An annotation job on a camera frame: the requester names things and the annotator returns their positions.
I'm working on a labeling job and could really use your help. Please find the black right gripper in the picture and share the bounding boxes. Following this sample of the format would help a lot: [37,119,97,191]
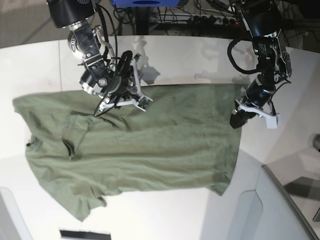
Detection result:
[107,50,133,100]

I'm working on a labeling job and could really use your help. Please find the black table leg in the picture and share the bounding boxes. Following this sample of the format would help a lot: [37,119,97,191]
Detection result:
[134,7,152,36]

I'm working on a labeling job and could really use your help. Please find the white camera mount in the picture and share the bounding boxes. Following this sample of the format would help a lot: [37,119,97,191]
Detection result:
[97,54,153,115]
[232,99,280,129]

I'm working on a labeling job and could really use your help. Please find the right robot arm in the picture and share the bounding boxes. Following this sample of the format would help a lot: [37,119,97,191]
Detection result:
[47,0,130,99]

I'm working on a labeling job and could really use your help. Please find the green t-shirt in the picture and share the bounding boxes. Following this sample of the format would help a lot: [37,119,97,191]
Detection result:
[12,84,242,221]

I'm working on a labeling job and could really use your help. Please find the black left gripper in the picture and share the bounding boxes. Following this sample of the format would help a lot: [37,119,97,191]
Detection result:
[229,77,275,129]

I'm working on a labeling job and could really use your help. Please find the black power strip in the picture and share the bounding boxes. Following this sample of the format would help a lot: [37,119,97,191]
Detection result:
[187,15,240,27]

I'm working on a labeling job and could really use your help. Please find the blue box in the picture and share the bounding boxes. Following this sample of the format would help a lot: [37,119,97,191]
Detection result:
[111,0,180,8]

